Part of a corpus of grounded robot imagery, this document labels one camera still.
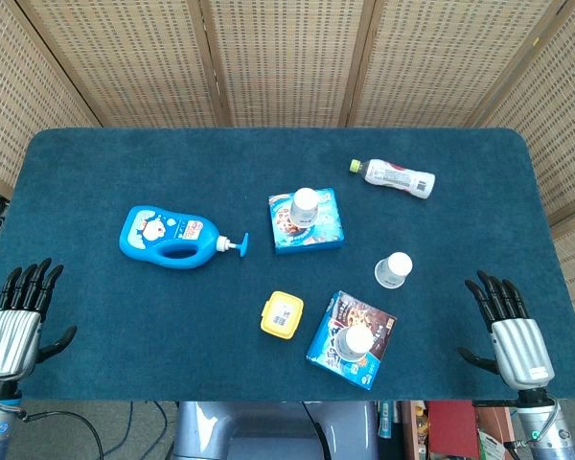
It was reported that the grey robot torso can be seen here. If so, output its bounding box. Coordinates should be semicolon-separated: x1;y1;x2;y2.
172;401;380;460

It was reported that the blue table mat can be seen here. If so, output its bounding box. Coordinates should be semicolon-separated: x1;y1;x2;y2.
0;126;575;403

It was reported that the large blue cookie box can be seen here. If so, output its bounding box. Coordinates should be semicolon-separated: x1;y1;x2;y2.
306;290;398;392

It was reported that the red box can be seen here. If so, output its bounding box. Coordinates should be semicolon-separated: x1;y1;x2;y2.
424;401;480;459

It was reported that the yellow lid green container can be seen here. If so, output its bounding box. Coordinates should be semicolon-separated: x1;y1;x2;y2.
260;290;305;340

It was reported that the blue detergent pump bottle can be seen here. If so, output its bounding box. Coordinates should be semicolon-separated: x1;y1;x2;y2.
118;204;250;270

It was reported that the plastic bottle green cap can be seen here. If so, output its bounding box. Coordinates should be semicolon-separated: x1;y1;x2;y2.
349;157;436;200

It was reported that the black floor cable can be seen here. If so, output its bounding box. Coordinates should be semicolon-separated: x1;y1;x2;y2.
18;410;106;460

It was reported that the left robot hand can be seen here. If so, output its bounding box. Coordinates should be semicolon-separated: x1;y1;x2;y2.
0;258;78;384

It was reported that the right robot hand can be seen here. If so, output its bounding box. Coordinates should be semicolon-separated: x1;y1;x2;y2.
457;270;556;390

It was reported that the blue floor cable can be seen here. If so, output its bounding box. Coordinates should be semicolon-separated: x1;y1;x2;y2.
108;401;136;456

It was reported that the small blue cookie box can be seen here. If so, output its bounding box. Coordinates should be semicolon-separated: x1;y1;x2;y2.
267;187;345;255

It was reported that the white paper cup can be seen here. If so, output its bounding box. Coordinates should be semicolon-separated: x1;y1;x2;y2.
287;187;320;227
374;251;414;289
338;325;375;365

